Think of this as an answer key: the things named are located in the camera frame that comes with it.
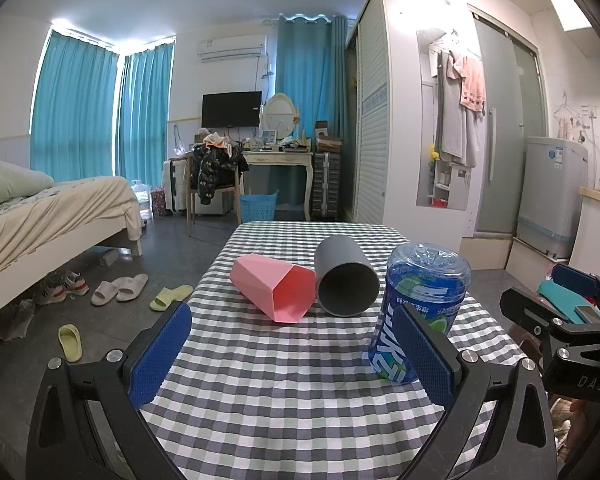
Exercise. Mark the flat cardboard sheet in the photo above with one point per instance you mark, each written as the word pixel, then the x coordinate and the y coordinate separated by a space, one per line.
pixel 527 260

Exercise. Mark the checked tablecloth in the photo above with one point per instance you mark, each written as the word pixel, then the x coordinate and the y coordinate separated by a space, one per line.
pixel 280 390

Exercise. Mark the tall teal curtain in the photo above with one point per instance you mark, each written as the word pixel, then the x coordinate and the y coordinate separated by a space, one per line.
pixel 310 80

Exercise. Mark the yellow-green slipper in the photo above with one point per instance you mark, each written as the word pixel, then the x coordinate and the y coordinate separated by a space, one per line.
pixel 169 297
pixel 71 342

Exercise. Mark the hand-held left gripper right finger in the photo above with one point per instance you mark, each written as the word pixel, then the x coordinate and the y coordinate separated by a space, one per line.
pixel 430 355

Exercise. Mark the white slipper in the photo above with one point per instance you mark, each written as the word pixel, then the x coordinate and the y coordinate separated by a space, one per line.
pixel 102 294
pixel 131 287

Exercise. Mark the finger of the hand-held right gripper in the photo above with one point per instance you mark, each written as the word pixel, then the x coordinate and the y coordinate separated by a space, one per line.
pixel 530 310
pixel 575 277

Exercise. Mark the white dressing table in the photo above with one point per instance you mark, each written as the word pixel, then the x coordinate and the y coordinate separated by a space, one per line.
pixel 277 160

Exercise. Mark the teal plastic item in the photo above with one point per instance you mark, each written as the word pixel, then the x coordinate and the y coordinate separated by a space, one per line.
pixel 555 297

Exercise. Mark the pink faceted cup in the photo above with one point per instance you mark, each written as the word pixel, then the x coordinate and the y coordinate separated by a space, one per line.
pixel 275 285

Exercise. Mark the brown cardboard box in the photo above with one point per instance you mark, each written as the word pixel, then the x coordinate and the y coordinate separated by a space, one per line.
pixel 328 142

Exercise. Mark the white wardrobe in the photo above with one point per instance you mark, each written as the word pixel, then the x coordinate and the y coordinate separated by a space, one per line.
pixel 385 125

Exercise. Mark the grey washing machine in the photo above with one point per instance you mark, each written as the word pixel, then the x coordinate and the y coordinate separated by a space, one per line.
pixel 550 190

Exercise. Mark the white sneaker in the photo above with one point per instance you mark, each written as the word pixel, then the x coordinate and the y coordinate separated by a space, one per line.
pixel 75 284
pixel 47 290

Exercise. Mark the pale green quilt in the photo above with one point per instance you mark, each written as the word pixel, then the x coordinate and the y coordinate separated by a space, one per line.
pixel 5 182

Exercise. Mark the clear water jug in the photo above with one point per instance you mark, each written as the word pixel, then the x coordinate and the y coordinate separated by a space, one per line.
pixel 141 192

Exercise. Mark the blue drink bottle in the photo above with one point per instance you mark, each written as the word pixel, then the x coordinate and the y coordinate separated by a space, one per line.
pixel 422 275

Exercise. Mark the frosted glass sliding door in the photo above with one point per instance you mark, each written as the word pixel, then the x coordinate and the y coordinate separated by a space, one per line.
pixel 505 135

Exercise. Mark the orange and white clothes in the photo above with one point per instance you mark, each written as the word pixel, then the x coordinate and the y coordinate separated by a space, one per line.
pixel 217 141

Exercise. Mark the white suitcase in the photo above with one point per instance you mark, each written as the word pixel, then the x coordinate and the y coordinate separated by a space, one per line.
pixel 176 185

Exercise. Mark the grey round cup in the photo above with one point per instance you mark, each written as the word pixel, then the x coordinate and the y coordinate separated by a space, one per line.
pixel 340 270

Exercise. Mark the blue laundry basket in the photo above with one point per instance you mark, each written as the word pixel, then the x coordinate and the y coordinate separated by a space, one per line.
pixel 257 207

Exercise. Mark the grey stacked storage cases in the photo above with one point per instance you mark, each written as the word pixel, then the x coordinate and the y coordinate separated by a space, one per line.
pixel 326 185

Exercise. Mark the white oval mirror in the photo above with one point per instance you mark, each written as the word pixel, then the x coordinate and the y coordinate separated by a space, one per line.
pixel 279 110

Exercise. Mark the white air conditioner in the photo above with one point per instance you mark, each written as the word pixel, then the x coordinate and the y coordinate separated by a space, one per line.
pixel 231 47

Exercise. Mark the patterned gift bag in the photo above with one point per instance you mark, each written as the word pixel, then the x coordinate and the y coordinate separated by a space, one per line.
pixel 160 203

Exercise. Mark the bed with beige sheet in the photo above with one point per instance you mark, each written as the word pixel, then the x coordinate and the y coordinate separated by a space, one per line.
pixel 55 220

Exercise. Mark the clear plastic bag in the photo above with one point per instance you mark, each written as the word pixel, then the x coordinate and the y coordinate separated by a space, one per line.
pixel 12 320

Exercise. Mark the grey slipper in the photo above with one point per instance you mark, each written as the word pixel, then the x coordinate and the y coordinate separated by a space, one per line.
pixel 109 257

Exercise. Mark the grey hanging towel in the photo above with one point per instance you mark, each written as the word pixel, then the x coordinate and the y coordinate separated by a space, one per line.
pixel 452 130

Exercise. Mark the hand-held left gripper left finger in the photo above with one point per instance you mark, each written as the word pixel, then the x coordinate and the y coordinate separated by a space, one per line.
pixel 160 352

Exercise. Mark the wide teal curtain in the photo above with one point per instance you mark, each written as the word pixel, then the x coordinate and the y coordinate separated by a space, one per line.
pixel 72 110

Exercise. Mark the wooden chair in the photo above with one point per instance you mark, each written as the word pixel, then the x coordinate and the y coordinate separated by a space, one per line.
pixel 230 190

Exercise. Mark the dark patterned jacket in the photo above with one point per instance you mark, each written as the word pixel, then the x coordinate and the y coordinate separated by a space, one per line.
pixel 212 170

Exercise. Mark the black television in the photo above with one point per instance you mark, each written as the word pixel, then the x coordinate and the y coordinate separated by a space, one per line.
pixel 231 109

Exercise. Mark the white sink cabinet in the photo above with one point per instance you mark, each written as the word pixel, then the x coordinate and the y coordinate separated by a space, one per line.
pixel 597 230

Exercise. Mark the pink hanging towel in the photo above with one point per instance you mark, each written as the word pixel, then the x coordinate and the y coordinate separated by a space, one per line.
pixel 472 85

